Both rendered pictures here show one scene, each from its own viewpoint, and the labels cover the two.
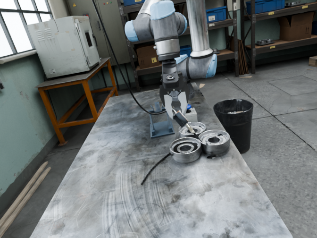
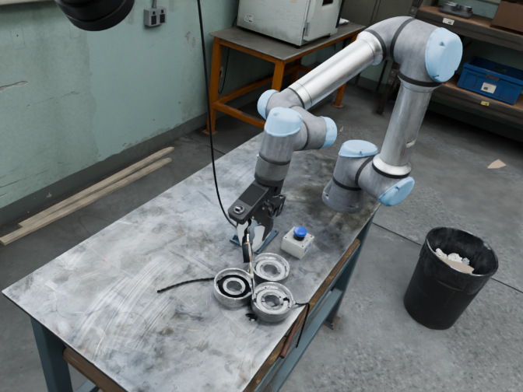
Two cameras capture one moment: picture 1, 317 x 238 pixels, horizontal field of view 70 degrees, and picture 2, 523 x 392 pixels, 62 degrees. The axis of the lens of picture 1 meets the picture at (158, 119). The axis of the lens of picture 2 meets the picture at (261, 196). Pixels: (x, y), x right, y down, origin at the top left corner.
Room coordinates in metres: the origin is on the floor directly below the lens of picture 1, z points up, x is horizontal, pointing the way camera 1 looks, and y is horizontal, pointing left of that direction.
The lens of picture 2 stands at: (-0.05, -0.39, 1.66)
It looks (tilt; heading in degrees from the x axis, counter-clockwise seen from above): 35 degrees down; 23
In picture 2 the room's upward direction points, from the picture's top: 10 degrees clockwise
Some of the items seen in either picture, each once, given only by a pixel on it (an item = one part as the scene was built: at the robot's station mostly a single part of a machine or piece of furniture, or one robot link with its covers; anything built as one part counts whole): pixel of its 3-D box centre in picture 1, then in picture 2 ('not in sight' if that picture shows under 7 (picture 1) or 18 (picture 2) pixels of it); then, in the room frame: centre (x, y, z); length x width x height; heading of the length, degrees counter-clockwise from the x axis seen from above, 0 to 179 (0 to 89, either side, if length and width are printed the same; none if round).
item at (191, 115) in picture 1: (187, 115); (298, 241); (0.92, -0.13, 0.82); 0.08 x 0.07 x 0.05; 176
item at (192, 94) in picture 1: (181, 88); (345, 189); (1.25, -0.16, 0.85); 0.15 x 0.15 x 0.10
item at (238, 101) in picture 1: (233, 127); (444, 280); (1.82, -0.66, 0.21); 0.34 x 0.34 x 0.43
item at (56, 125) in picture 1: (87, 95); (288, 75); (3.32, 0.96, 0.39); 1.50 x 0.62 x 0.78; 176
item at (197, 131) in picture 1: (192, 132); (270, 271); (0.76, -0.12, 0.82); 0.10 x 0.10 x 0.04
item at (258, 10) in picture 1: (264, 5); not in sight; (4.25, -2.20, 1.11); 0.52 x 0.38 x 0.22; 86
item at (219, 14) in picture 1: (208, 16); not in sight; (4.31, -1.22, 1.11); 0.52 x 0.38 x 0.22; 86
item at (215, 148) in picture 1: (213, 141); (272, 302); (0.67, -0.17, 0.82); 0.10 x 0.10 x 0.04
